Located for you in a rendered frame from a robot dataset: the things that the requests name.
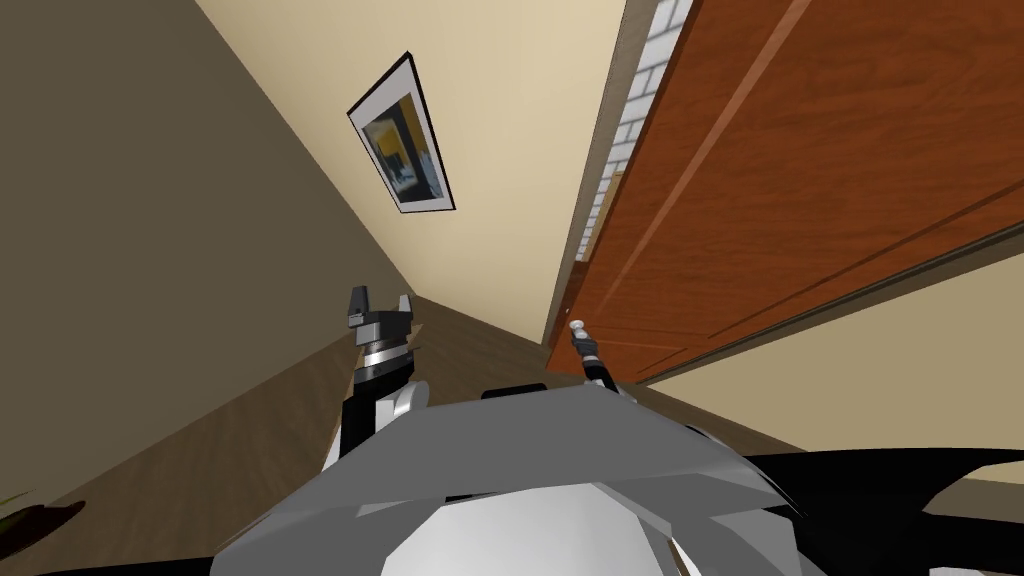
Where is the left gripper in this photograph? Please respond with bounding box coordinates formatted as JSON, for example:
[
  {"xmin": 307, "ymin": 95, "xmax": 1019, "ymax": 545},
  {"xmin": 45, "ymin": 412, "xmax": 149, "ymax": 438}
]
[{"xmin": 347, "ymin": 285, "xmax": 418, "ymax": 349}]

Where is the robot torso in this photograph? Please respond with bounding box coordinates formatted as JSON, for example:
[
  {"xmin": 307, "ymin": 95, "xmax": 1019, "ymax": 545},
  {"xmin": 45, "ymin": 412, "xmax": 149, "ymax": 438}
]
[{"xmin": 209, "ymin": 382, "xmax": 825, "ymax": 576}]

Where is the brown wooden door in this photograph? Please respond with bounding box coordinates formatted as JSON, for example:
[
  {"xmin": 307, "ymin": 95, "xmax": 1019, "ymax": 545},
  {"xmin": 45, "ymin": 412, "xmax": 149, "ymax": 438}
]
[{"xmin": 546, "ymin": 0, "xmax": 1024, "ymax": 385}]

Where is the black framed wall picture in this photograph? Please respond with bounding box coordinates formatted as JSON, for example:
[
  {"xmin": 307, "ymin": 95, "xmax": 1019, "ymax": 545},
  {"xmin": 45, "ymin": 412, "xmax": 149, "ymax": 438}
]
[{"xmin": 346, "ymin": 50, "xmax": 457, "ymax": 215}]

